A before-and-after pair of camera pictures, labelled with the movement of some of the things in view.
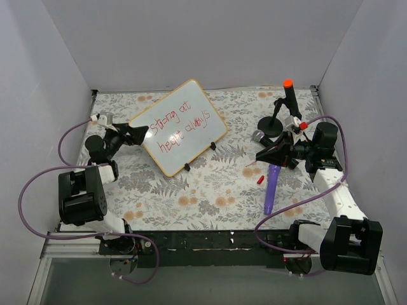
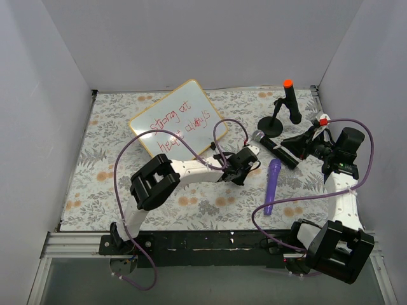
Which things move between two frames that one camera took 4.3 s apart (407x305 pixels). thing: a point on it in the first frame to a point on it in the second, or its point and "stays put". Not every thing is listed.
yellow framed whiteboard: [182, 124] stays put
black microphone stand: [272, 126] stays put
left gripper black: [126, 134] to [241, 157]
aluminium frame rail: [77, 248] stays put
